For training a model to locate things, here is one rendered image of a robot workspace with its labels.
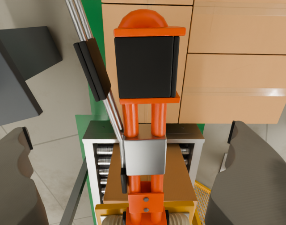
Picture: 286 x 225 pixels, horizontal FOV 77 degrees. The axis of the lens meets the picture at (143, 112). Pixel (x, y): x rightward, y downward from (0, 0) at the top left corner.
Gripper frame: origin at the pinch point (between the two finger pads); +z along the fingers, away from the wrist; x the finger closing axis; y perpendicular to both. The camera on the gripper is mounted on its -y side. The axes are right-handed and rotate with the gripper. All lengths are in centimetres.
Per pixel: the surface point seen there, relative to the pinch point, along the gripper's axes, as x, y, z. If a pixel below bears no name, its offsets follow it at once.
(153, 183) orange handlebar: 2.6, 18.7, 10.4
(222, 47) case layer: 41, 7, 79
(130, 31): -0.1, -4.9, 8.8
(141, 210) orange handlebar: 0.5, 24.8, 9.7
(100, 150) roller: -25, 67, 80
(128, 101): -0.7, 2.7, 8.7
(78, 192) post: -47, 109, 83
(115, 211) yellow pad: -7.4, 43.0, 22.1
